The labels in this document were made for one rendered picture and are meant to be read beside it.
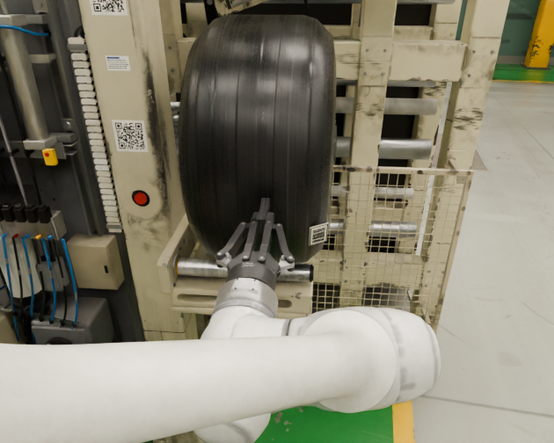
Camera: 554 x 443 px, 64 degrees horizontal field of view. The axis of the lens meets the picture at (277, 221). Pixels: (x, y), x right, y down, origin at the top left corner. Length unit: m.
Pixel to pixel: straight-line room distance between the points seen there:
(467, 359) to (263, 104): 1.75
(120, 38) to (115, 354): 0.83
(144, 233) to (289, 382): 0.90
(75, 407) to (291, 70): 0.70
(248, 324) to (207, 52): 0.55
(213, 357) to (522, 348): 2.22
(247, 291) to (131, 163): 0.59
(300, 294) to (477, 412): 1.19
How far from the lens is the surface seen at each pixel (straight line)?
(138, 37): 1.02
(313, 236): 0.90
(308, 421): 1.92
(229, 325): 0.56
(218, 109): 0.83
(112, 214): 1.21
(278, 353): 0.34
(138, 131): 1.07
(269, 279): 0.65
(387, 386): 0.48
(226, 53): 0.89
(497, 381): 2.26
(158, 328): 1.38
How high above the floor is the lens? 1.54
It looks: 29 degrees down
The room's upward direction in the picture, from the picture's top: straight up
